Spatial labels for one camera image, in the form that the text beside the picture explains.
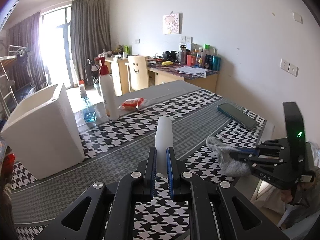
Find white foam roll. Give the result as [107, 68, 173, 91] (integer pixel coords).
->
[155, 116, 174, 178]

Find wooden smiley chair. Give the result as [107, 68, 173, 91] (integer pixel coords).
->
[126, 55, 150, 92]

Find red snack packet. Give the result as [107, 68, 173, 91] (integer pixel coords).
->
[118, 98, 147, 111]

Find brown curtain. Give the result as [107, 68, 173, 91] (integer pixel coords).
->
[7, 12, 45, 90]
[70, 0, 111, 80]

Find grey sock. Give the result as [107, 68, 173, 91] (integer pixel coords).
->
[206, 137, 251, 177]

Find blue spray bottle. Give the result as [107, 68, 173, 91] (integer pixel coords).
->
[79, 84, 97, 123]

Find red plastic bag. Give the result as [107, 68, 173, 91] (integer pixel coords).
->
[1, 152, 15, 177]

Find dark green phone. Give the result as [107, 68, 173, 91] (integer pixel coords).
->
[217, 103, 257, 130]

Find balcony glass door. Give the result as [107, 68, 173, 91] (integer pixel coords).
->
[40, 5, 78, 89]

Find person right hand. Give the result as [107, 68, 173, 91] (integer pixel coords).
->
[280, 190, 293, 203]

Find white pump bottle red cap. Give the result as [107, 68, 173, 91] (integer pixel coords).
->
[95, 56, 119, 121]

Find right brown curtain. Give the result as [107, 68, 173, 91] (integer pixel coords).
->
[70, 0, 111, 80]

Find houndstooth table cloth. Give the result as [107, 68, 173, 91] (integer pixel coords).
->
[11, 81, 266, 239]

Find pink anime wall picture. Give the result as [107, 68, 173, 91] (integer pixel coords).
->
[162, 13, 180, 35]

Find white foam box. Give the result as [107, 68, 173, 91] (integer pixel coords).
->
[1, 83, 85, 179]

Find white papers on desk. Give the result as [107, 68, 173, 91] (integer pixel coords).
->
[175, 66, 207, 78]

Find wall socket pair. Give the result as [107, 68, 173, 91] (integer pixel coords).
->
[280, 59, 299, 77]

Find left brown curtain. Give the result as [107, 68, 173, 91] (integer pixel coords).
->
[7, 12, 45, 90]

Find wooden desk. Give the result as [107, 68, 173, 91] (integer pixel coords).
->
[105, 57, 218, 96]

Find metal bunk bed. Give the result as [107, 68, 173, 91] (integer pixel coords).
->
[1, 45, 36, 119]

